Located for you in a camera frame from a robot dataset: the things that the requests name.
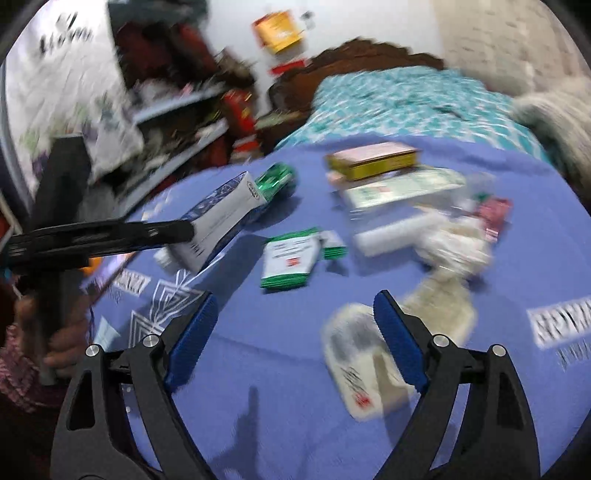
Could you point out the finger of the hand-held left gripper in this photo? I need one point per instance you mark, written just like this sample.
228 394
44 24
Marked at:
138 230

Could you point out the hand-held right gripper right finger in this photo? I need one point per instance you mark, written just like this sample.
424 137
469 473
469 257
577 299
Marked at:
399 341

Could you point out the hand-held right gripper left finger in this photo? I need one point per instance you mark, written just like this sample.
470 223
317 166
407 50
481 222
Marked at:
191 341

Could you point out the blue white carton box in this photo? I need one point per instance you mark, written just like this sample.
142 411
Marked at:
221 217

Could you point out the yellow carton box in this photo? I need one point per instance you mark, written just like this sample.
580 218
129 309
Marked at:
369 165

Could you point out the person's left hand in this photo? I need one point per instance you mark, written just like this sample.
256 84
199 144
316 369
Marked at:
71 339

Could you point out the flat white packet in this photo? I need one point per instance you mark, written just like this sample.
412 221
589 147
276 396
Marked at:
351 350

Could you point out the beige plastic packet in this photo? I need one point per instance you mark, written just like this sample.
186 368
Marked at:
443 309

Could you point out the blue printed blanket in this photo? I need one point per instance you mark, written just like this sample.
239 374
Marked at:
277 360

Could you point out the small green white box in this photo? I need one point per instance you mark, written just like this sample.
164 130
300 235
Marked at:
334 247

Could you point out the white printed cloth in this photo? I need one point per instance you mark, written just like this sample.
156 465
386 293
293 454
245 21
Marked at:
64 69

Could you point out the cluttered shelf unit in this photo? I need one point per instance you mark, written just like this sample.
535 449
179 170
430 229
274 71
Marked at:
175 115

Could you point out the green white medicine box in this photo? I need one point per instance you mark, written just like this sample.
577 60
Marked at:
288 261

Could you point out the green foil packet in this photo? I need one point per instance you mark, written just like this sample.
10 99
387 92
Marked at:
277 180

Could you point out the flat white green box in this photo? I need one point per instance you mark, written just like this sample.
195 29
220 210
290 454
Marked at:
397 189

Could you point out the red gift box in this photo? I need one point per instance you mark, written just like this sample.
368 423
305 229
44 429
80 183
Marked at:
240 115

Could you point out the red foil wrapper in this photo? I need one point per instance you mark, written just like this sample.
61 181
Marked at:
496 217

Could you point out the carved wooden headboard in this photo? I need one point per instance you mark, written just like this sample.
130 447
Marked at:
295 92

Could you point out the teal patterned bedsheet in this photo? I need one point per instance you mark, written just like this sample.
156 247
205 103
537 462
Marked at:
392 101

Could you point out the folded checked quilt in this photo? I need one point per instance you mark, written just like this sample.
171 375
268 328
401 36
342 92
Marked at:
558 124

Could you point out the hanging keys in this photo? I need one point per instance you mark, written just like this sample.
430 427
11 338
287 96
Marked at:
308 19

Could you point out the beige leaf curtain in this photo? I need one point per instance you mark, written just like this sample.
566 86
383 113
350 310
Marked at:
498 41

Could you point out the red white wall hanging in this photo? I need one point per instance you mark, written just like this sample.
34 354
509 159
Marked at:
288 67

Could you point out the orange wall bag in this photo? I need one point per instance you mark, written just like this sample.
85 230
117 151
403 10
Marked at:
278 31

